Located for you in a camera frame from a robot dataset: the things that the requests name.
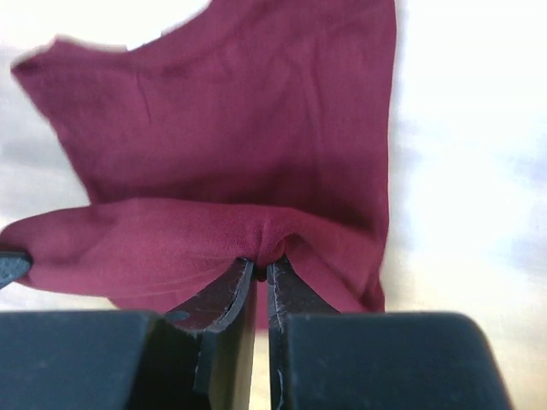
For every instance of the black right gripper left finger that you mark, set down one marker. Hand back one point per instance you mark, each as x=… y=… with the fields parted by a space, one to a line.
x=197 y=356

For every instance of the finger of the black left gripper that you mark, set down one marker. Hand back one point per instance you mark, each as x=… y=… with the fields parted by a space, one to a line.
x=13 y=266

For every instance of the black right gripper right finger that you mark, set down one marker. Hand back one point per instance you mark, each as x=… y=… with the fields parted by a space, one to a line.
x=320 y=358

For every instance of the maroon t shirt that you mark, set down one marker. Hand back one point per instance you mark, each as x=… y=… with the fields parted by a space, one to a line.
x=257 y=130

